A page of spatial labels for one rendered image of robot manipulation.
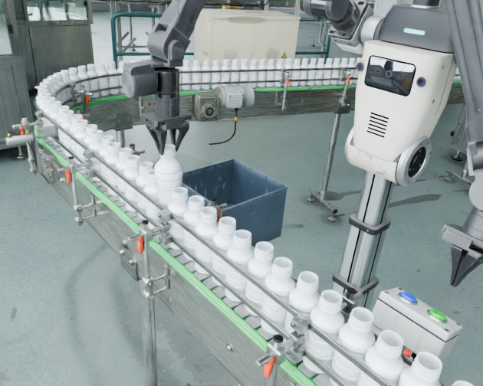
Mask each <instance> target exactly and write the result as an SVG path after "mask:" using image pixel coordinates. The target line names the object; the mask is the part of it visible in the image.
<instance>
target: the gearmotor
mask: <svg viewBox="0 0 483 386"><path fill-rule="evenodd" d="M254 101H255V92H254V90H253V88H252V86H250V85H238V86H236V85H226V86H217V87H216V88H215V89H214V93H213V92H198V93H195V105H194V117H195V121H197V122H198V121H199V122H206V121H217V120H219V109H230V108H235V131H236V120H237V111H238V108H242V107H251V106H253V104H254ZM235 131H234V133H233V135H232V137H231V138H230V139H232V138H233V136H234V135H235ZM230 139H228V140H226V141H224V142H227V141H229V140H230ZM224 142H217V143H209V145H216V144H222V143H224Z"/></svg>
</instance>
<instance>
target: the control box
mask: <svg viewBox="0 0 483 386"><path fill-rule="evenodd" d="M401 292H405V291H404V290H402V289H401V288H399V287H397V288H393V289H388V290H384V291H382V292H381V293H380V295H379V298H378V300H377V301H376V304H375V306H374V307H373V310H372V314H373V324H374V325H375V326H376V327H377V328H379V329H381V330H382V331H384V330H391V331H394V332H397V333H398V334H399V335H401V337H402V339H403V345H402V346H403V348H402V353H403V351H404V349H405V347H407V348H408V349H409V350H410V351H412V354H411V356H412V357H413V361H414V360H415V357H416V356H417V355H418V353H420V352H431V353H432V354H434V355H436V356H437V357H438V358H439V359H440V360H442V359H444V358H446V357H448V356H449V353H450V351H451V350H452V347H453V346H454V344H455V342H456V340H457V338H458V335H459V334H460V332H461V331H462V329H463V327H462V325H460V324H458V323H457V322H455V321H453V320H452V319H450V318H449V317H447V316H446V320H445V321H443V320H441V319H437V318H436V317H434V316H433V315H431V314H430V313H429V311H430V309H433V308H432V307H431V306H428V305H427V304H425V303H424V302H422V301H421V300H419V299H417V298H416V302H415V303H414V302H411V301H408V300H407V299H405V298H403V297H402V296H401V295H400V294H401Z"/></svg>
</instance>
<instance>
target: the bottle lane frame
mask: <svg viewBox="0 0 483 386"><path fill-rule="evenodd" d="M42 147H43V149H44V150H45V153H46V154H47V155H48V156H49V157H50V158H51V166H52V167H53V168H54V169H55V171H52V172H53V177H54V182H52V181H51V180H50V179H49V177H48V181H49V183H50V184H51V185H52V186H53V187H54V188H55V190H56V191H57V192H58V193H59V194H60V195H61V196H62V197H63V198H64V199H65V200H66V201H67V202H68V204H69V205H70V206H71V207H73V206H74V196H73V189H72V184H71V183H67V177H66V173H65V172H58V171H57V169H58V168H63V167H67V160H66V159H64V158H63V157H62V155H60V154H59V153H58V152H56V151H55V150H54V149H53V148H52V147H51V146H50V145H48V143H47V142H42ZM76 177H77V189H78V195H79V202H80V205H81V206H84V205H87V204H90V203H91V199H90V195H93V196H94V204H92V205H91V206H89V207H86V208H83V211H82V217H83V218H85V217H88V216H91V215H92V214H93V212H92V206H94V207H95V211H96V216H93V217H92V218H88V219H85V221H86V222H87V223H88V224H89V225H90V226H91V227H92V228H93V229H94V231H95V232H96V233H97V234H98V235H99V236H100V237H101V238H102V239H103V240H104V241H105V242H106V243H107V245H108V246H109V247H110V248H111V249H112V250H113V251H114V252H115V253H116V254H117V255H118V256H119V257H120V245H121V244H122V245H123V246H124V245H125V246H126V247H127V248H128V249H129V250H130V251H131V252H132V253H133V254H134V256H135V258H136V264H137V276H138V277H139V278H140V279H141V280H143V278H144V266H143V252H142V253H139V252H138V247H137V241H136V240H133V241H131V242H129V241H128V237H131V236H133V235H135V234H138V233H139V227H140V226H139V224H137V223H136V222H135V221H133V218H130V217H129V216H128V215H127V213H125V212H123V211H122V210H121V209H120V207H117V206H116V205H115V204H114V202H112V201H111V200H110V199H109V197H107V196H106V195H105V194H104V193H103V192H101V191H100V190H99V189H98V188H97V187H96V186H94V184H93V183H91V182H90V181H89V180H88V178H85V177H84V175H82V174H81V173H80V172H79V171H77V173H76ZM153 237H154V236H153ZM161 243H162V242H161ZM161 243H158V242H157V241H156V240H154V239H152V240H151V241H150V242H149V257H150V276H151V277H152V278H153V279H155V278H157V277H158V276H162V275H163V274H164V263H165V264H166V265H167V266H168V267H169V275H168V276H165V277H166V278H167V279H168V280H169V289H165V290H164V291H162V292H161V293H157V294H156V296H157V297H158V299H159V300H160V301H161V302H162V303H163V304H164V305H165V306H166V307H167V308H168V309H169V310H170V311H171V313H172V314H173V315H174V316H175V317H176V318H177V319H178V320H179V321H180V322H181V323H182V324H183V325H184V326H185V327H186V328H187V329H188V330H189V331H190V332H191V333H192V334H193V335H194V336H195V337H196V338H197V340H198V341H199V342H200V343H201V344H202V345H203V346H204V347H205V348H206V349H207V350H208V351H209V352H210V354H211V355H212V356H213V357H214V358H215V359H216V360H217V361H218V362H219V363H220V364H221V365H222V366H223V368H224V369H225V370H226V371H227V372H228V373H229V374H230V375H231V376H232V377H233V378H234V379H235V380H236V381H237V382H238V383H239V384H240V385H241V386H267V383H268V378H266V377H265V375H264V367H265V365H263V366H261V367H260V368H258V367H257V366H256V364H255V362H256V361H257V360H258V359H260V358H262V357H263V356H265V355H266V348H267V343H268V342H270V341H271V340H272V339H273V338H272V339H269V340H266V339H265V338H264V337H263V336H261V335H260V334H259V333H258V330H259V329H260V328H261V327H258V328H256V329H253V328H252V327H251V326H250V325H249V324H248V323H247V322H246V321H245V320H246V319H247V318H248V316H247V317H245V318H242V317H241V316H239V315H238V314H237V313H236V312H235V311H234V309H235V308H236V307H237V306H236V307H234V308H230V307H229V306H228V305H227V304H226V303H224V302H223V299H224V298H225V297H224V298H221V299H220V298H219V297H218V296H216V295H215V294H214V293H213V290H214V289H215V288H214V289H209V288H208V287H207V286H206V285H205V284H204V283H203V281H204V280H199V279H198V278H197V277H196V276H195V275H194V272H192V273H191V272H190V271H189V270H188V269H187V268H185V265H186V264H187V263H186V264H181V263H180V262H179V261H178V260H177V259H176V258H177V257H174V256H173V255H172V254H170V253H169V250H170V249H169V250H166V249H165V248H164V247H162V246H161V245H160V244H161ZM163 287H165V283H164V277H163V278H162V279H160V280H157V281H155V284H154V285H153V292H156V291H157V290H160V289H162V288H163ZM300 364H301V362H300V363H298V364H296V365H294V364H292V363H291V362H290V361H289V360H288V359H287V358H286V360H285V362H283V363H282V364H281V365H279V367H278V376H277V381H276V386H290V383H291V382H292V383H293V384H294V385H295V386H317V385H316V384H315V383H314V379H315V378H316V377H317V375H315V376H313V377H312V378H308V377H307V376H306V375H305V374H304V373H303V372H302V371H300V370H299V369H298V366H299V365H300Z"/></svg>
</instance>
